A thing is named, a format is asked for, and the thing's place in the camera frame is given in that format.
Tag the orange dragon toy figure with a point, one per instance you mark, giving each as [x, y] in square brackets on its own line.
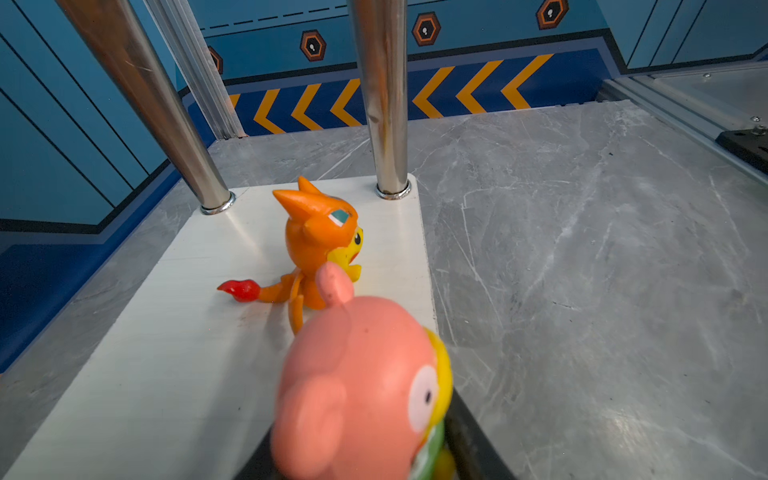
[320, 228]

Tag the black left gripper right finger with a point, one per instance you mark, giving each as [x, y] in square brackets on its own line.
[474, 454]

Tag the right aluminium corner post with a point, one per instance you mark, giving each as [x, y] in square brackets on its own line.
[180, 30]

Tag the pink green toy figure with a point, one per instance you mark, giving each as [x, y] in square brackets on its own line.
[363, 392]

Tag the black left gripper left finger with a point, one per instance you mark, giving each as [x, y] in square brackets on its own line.
[260, 465]

